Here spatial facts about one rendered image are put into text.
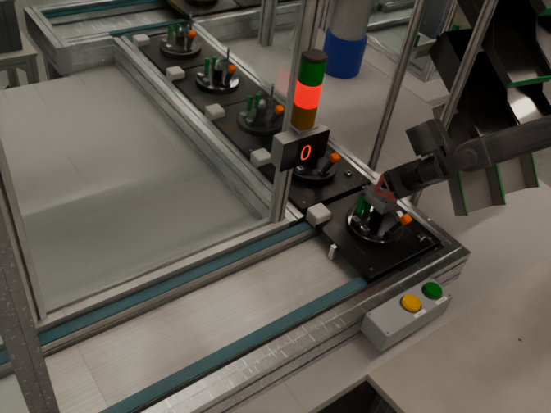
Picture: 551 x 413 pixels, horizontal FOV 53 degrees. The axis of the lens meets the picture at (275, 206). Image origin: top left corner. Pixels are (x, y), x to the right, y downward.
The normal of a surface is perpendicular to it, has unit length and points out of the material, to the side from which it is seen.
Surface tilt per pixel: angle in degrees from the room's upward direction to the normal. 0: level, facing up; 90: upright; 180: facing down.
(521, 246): 0
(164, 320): 0
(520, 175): 45
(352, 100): 0
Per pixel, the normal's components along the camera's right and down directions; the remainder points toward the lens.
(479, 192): 0.39, -0.06
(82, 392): 0.12, -0.73
